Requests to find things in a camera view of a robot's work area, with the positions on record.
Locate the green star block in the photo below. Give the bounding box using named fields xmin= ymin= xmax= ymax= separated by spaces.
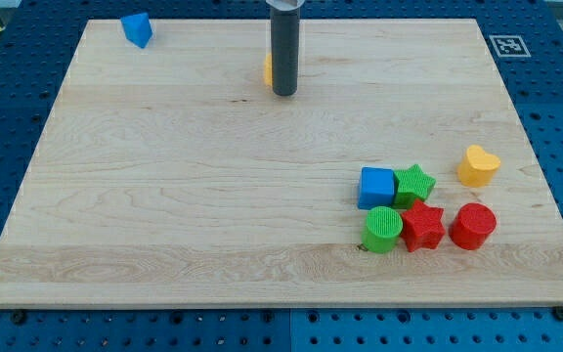
xmin=393 ymin=164 xmax=436 ymax=209

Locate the yellow hexagon block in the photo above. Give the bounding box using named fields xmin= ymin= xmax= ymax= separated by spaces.
xmin=263 ymin=53 xmax=273 ymax=87

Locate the wooden board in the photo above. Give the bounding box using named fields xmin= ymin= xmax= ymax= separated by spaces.
xmin=0 ymin=19 xmax=563 ymax=309

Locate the green cylinder block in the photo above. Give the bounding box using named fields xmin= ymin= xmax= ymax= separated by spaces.
xmin=361 ymin=206 xmax=403 ymax=253

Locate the white fiducial marker tag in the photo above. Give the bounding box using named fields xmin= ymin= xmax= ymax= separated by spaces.
xmin=489 ymin=34 xmax=531 ymax=58

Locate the red star block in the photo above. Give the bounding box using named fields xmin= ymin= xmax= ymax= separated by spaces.
xmin=401 ymin=199 xmax=446 ymax=252

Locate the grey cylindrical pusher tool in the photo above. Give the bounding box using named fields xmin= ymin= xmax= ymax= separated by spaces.
xmin=266 ymin=0 xmax=304 ymax=97

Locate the blue triangle block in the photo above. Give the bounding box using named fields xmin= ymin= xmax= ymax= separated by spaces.
xmin=120 ymin=13 xmax=152 ymax=49

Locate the blue cube block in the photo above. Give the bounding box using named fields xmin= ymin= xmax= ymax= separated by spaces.
xmin=357 ymin=167 xmax=395 ymax=210

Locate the yellow heart block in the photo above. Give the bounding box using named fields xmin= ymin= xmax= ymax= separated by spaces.
xmin=456 ymin=145 xmax=501 ymax=188

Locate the red cylinder block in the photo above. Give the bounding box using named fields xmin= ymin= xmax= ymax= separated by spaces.
xmin=449 ymin=202 xmax=498 ymax=250

